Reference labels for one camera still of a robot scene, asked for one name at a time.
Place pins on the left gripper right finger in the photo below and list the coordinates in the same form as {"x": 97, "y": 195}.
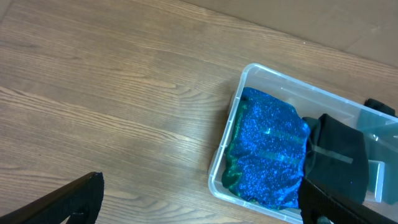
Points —
{"x": 316, "y": 204}

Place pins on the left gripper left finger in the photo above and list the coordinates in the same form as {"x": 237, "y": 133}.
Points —
{"x": 77, "y": 202}

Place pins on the black garment front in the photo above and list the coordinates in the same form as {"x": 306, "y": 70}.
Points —
{"x": 336, "y": 157}

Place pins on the black garment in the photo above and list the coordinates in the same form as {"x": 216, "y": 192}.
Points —
{"x": 336, "y": 157}
{"x": 379, "y": 106}

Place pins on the blue sequin fabric bundle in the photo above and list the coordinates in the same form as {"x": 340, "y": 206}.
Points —
{"x": 265, "y": 158}

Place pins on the clear plastic storage bin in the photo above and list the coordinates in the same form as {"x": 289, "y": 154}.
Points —
{"x": 379, "y": 129}

